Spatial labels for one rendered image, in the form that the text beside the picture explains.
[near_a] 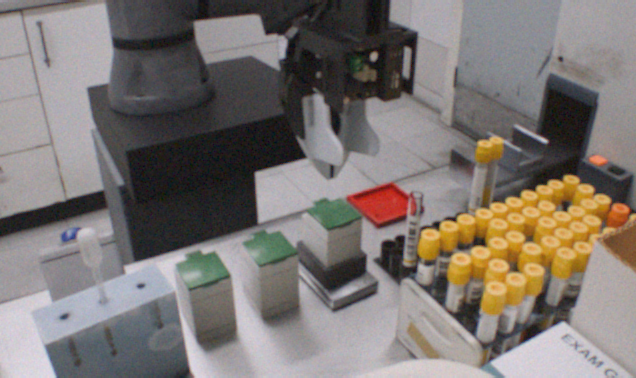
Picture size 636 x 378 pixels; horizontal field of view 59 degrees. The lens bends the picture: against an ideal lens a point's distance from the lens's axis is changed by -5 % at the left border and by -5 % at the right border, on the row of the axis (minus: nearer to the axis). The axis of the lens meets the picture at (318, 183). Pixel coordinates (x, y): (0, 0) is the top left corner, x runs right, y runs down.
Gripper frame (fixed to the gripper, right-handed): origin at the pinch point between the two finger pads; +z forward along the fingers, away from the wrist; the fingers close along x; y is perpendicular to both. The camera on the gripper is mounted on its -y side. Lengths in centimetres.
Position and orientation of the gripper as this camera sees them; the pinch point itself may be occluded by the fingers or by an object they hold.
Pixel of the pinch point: (326, 162)
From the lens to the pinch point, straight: 54.3
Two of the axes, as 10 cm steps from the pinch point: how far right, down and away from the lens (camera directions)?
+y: 5.3, 4.5, -7.2
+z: -0.1, 8.5, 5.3
